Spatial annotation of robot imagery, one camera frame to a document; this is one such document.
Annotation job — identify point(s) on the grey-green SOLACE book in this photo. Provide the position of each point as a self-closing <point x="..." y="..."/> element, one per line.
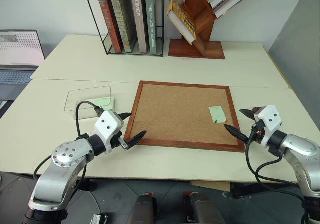
<point x="151" y="27"/>

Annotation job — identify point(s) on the yellow patterned book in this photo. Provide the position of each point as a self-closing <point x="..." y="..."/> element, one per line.
<point x="181" y="14"/>

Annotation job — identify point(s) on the dark rounded robot part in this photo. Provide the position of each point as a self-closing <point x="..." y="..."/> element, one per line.
<point x="142" y="210"/>
<point x="202" y="209"/>

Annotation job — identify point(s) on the grey partition panel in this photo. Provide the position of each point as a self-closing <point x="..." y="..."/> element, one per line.
<point x="300" y="67"/>

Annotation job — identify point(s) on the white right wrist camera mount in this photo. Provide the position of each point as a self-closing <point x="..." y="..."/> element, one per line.
<point x="271" y="120"/>

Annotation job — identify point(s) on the green sticky note pad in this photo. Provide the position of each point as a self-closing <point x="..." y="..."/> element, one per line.
<point x="105" y="103"/>

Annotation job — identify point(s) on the olive FEED book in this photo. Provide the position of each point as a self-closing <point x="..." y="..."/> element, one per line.
<point x="122" y="17"/>

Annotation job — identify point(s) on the black table clamp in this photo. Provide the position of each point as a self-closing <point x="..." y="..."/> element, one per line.
<point x="88" y="184"/>

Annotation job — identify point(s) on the grey open laptop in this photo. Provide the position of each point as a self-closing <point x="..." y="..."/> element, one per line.
<point x="20" y="47"/>

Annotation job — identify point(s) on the red-brown hardcover book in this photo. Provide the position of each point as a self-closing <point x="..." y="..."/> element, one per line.
<point x="108" y="22"/>

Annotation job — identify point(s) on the brown HOMES book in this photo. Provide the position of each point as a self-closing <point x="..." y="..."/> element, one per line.
<point x="138" y="17"/>

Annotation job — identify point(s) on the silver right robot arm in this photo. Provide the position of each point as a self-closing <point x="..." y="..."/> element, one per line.
<point x="302" y="156"/>

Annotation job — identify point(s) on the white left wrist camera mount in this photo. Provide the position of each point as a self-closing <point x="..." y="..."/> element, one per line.
<point x="108" y="124"/>

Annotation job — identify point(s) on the brown cardboard piece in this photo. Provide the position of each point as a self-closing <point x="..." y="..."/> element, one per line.
<point x="210" y="185"/>

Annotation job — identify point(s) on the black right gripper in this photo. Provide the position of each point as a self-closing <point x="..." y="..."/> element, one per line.
<point x="257" y="134"/>

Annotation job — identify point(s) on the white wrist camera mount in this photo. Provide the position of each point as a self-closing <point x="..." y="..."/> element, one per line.
<point x="108" y="124"/>
<point x="271" y="120"/>

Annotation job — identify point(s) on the clear plastic box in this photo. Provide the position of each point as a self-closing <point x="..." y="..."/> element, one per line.
<point x="87" y="91"/>

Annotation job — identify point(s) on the beige cover book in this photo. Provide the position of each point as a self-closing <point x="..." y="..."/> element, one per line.
<point x="237" y="3"/>

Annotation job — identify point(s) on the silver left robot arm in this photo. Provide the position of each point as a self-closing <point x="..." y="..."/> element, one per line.
<point x="62" y="169"/>

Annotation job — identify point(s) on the black table support bar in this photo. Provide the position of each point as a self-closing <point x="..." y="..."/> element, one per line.
<point x="262" y="189"/>

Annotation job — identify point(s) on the wood-framed cork board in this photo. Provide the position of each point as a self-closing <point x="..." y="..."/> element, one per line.
<point x="175" y="109"/>

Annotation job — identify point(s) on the small black box device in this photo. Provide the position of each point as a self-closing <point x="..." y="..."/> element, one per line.
<point x="100" y="219"/>

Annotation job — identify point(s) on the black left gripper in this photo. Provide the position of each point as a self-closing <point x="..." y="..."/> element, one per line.
<point x="117" y="140"/>

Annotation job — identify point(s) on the red-brown wooden tree bookshelf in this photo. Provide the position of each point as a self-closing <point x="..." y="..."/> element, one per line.
<point x="202" y="32"/>

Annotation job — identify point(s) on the light green paper note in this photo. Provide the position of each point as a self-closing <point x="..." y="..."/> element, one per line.
<point x="218" y="114"/>

